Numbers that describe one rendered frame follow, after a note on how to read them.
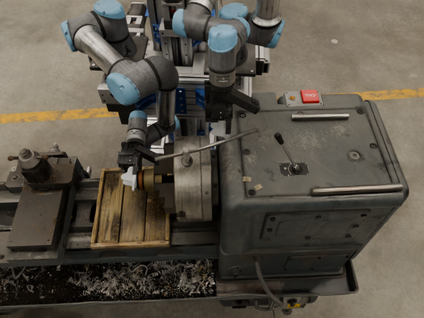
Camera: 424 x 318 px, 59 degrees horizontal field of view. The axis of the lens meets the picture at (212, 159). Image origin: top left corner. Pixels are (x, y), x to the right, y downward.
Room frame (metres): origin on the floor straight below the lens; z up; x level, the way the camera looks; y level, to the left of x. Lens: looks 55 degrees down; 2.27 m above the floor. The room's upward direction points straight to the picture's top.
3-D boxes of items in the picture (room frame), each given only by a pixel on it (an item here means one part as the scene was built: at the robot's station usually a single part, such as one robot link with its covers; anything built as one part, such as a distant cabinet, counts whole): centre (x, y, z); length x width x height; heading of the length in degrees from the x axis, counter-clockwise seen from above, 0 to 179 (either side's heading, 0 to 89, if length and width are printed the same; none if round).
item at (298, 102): (0.98, -0.34, 1.23); 0.13 x 0.08 x 0.05; 92
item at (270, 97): (0.97, -0.19, 1.24); 0.09 x 0.08 x 0.03; 92
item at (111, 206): (0.73, 0.32, 0.89); 0.36 x 0.30 x 0.04; 2
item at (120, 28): (1.36, 0.42, 1.33); 0.13 x 0.12 x 0.14; 127
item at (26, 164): (0.80, 0.68, 1.13); 0.08 x 0.08 x 0.03
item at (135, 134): (0.92, 0.30, 1.09); 0.08 x 0.05 x 0.08; 91
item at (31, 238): (0.74, 0.68, 0.95); 0.43 x 0.17 x 0.05; 2
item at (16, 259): (0.72, 0.72, 0.90); 0.47 x 0.30 x 0.06; 2
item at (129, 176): (0.73, 0.30, 1.10); 0.09 x 0.06 x 0.03; 1
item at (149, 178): (0.74, 0.23, 1.08); 0.09 x 0.09 x 0.09; 2
